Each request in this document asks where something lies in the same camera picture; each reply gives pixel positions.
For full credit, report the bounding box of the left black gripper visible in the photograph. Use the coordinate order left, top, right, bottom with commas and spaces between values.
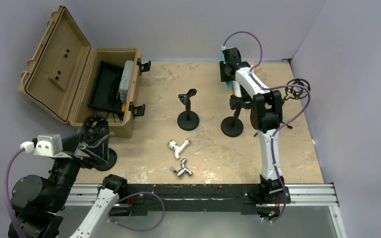
48, 131, 109, 208

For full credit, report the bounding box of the blue microphone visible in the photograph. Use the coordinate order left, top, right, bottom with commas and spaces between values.
221, 53, 232, 89

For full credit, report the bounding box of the black tripod shock-mount stand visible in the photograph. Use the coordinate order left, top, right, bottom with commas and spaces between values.
251, 78, 311, 138

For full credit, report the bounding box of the white microphone grey head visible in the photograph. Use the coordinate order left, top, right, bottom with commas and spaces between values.
232, 80, 242, 98

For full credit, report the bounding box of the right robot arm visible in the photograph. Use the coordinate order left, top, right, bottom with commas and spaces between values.
219, 48, 285, 203

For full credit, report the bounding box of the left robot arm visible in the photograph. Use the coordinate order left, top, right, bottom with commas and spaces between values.
5, 132, 117, 238

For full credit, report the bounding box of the tan plastic hard case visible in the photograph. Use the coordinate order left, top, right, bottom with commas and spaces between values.
19, 6, 151, 138

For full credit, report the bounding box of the grey device in case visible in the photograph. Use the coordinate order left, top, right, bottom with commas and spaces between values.
118, 60, 135, 103

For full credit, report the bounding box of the white plastic tap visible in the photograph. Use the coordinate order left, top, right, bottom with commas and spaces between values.
168, 138, 191, 160

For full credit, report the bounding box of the chrome metal faucet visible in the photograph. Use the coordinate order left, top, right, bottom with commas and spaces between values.
170, 158, 193, 179

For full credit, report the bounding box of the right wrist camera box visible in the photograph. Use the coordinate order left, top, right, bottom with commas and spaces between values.
221, 46, 230, 54

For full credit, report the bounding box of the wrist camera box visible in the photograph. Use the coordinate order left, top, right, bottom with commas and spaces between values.
34, 134, 72, 158
221, 46, 230, 54

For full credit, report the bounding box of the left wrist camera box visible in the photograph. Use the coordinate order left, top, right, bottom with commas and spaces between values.
34, 134, 72, 158

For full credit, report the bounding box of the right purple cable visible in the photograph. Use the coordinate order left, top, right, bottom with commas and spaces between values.
222, 31, 312, 224

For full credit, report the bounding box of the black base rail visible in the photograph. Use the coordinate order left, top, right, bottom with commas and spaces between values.
65, 183, 339, 218

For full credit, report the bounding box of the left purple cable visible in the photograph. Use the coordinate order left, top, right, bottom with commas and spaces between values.
3, 142, 35, 238

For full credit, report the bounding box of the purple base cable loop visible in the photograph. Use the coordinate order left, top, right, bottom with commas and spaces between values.
107, 191, 166, 232

